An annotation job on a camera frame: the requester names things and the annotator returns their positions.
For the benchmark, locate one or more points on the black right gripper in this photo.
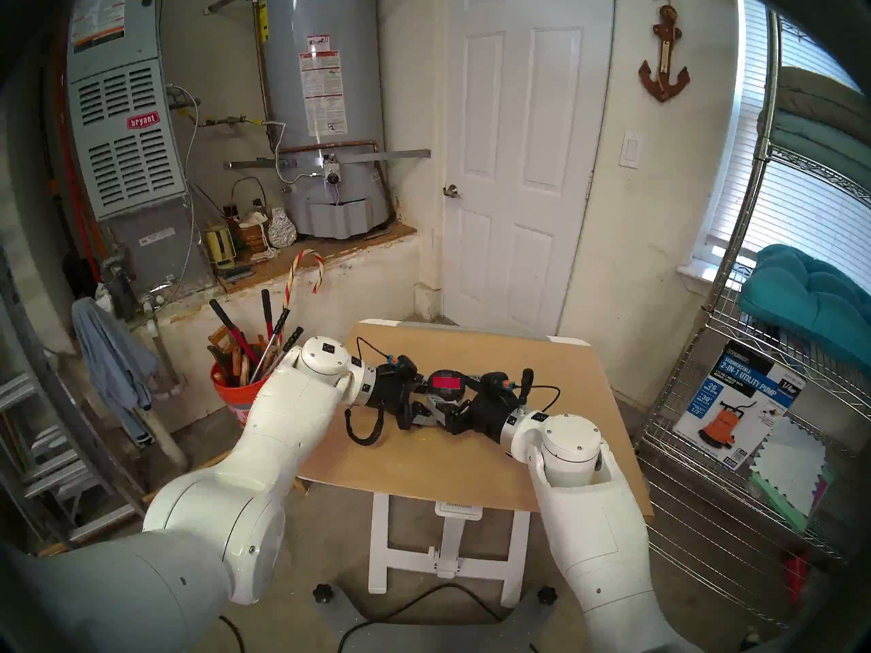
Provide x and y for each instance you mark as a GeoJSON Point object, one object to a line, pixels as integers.
{"type": "Point", "coordinates": [491, 413]}

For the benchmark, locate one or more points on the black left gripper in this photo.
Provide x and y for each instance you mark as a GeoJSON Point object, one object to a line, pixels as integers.
{"type": "Point", "coordinates": [393, 393]}

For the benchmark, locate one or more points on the black lid with red tape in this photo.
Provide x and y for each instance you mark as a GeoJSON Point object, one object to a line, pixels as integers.
{"type": "Point", "coordinates": [446, 383]}

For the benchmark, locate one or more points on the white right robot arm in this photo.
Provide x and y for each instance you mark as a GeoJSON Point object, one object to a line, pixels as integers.
{"type": "Point", "coordinates": [592, 522]}

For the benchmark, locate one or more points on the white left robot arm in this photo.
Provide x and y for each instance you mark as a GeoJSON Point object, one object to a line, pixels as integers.
{"type": "Point", "coordinates": [272, 441]}

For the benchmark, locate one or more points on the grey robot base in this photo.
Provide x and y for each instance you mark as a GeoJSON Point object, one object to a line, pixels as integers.
{"type": "Point", "coordinates": [343, 628]}

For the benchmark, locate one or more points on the white platform with wooden top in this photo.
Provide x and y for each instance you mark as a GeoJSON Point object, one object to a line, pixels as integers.
{"type": "Point", "coordinates": [367, 284]}

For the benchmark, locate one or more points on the striped candy cane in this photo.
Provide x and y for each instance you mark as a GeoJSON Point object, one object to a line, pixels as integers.
{"type": "Point", "coordinates": [288, 288]}

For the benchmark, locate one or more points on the black grip red shaft tool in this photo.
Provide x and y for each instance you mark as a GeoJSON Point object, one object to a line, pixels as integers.
{"type": "Point", "coordinates": [267, 308]}
{"type": "Point", "coordinates": [221, 313]}

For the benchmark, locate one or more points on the orange plastic bucket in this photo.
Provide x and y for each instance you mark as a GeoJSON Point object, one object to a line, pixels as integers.
{"type": "Point", "coordinates": [235, 394]}

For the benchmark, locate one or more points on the black base knob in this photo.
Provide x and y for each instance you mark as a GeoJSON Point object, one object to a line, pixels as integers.
{"type": "Point", "coordinates": [323, 594]}
{"type": "Point", "coordinates": [546, 596]}

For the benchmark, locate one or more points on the crumpled foil lump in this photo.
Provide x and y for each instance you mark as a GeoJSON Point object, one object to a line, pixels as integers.
{"type": "Point", "coordinates": [282, 231]}

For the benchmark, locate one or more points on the white panel door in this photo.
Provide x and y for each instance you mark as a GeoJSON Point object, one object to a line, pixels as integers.
{"type": "Point", "coordinates": [524, 182]}

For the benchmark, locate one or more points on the heater gas control valve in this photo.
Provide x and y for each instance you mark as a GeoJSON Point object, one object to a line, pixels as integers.
{"type": "Point", "coordinates": [332, 175]}

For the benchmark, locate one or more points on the yellow metal can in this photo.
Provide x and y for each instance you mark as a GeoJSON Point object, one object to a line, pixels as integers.
{"type": "Point", "coordinates": [220, 247]}

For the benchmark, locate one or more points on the white pvc pipe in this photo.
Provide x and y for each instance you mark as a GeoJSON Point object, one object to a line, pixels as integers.
{"type": "Point", "coordinates": [170, 447]}

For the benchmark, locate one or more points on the copper water pipe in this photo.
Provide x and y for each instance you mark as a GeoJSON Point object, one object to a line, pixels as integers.
{"type": "Point", "coordinates": [326, 145]}

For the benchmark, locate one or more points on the utility pump box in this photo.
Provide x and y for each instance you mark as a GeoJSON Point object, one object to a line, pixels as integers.
{"type": "Point", "coordinates": [742, 393]}

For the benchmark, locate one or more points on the blue hanging cloth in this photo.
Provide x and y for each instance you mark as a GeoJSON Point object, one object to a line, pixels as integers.
{"type": "Point", "coordinates": [109, 359]}

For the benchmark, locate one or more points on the grey water heater tank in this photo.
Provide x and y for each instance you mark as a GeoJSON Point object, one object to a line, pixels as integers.
{"type": "Point", "coordinates": [354, 80]}

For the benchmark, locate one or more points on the green foam sheet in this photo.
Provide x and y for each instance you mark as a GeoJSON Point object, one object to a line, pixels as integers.
{"type": "Point", "coordinates": [779, 505]}

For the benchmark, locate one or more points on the white zigzag edged paper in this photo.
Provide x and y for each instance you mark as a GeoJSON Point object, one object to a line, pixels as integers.
{"type": "Point", "coordinates": [793, 464]}

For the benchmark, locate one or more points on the gas line with yellow valve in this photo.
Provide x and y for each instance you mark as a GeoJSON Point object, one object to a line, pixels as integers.
{"type": "Point", "coordinates": [231, 120]}

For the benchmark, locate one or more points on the teal tufted cushion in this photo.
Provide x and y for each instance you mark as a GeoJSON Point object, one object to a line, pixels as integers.
{"type": "Point", "coordinates": [810, 298]}

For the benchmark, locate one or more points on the small red item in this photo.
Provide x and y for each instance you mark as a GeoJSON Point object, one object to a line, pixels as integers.
{"type": "Point", "coordinates": [797, 577]}

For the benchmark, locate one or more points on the aluminium step ladder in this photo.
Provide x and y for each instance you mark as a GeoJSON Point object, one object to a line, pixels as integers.
{"type": "Point", "coordinates": [54, 464]}

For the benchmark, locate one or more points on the grey bryant furnace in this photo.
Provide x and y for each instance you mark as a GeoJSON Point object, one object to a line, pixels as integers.
{"type": "Point", "coordinates": [126, 148]}

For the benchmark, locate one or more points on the white window blinds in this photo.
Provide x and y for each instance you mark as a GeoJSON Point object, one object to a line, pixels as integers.
{"type": "Point", "coordinates": [816, 209]}

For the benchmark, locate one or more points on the green flat cushion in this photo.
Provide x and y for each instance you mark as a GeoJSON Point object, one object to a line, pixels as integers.
{"type": "Point", "coordinates": [810, 138]}

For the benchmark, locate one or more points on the olive flat cushion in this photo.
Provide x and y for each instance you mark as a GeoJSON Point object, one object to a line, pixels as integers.
{"type": "Point", "coordinates": [816, 90]}

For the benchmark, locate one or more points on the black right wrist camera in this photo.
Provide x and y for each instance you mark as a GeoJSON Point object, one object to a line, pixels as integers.
{"type": "Point", "coordinates": [493, 381]}

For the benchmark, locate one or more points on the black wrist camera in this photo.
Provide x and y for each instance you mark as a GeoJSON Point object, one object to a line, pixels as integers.
{"type": "Point", "coordinates": [493, 381]}
{"type": "Point", "coordinates": [405, 367]}

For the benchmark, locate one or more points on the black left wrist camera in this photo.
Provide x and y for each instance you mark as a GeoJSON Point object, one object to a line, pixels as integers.
{"type": "Point", "coordinates": [405, 367]}

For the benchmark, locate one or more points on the white folding table frame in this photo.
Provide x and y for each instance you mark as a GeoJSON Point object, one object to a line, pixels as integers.
{"type": "Point", "coordinates": [449, 549]}

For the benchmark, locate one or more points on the white light switch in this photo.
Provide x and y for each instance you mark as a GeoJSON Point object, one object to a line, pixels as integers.
{"type": "Point", "coordinates": [631, 150]}

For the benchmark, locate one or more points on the rusty anchor wall decoration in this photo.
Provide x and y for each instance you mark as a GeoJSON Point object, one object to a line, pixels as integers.
{"type": "Point", "coordinates": [663, 87]}

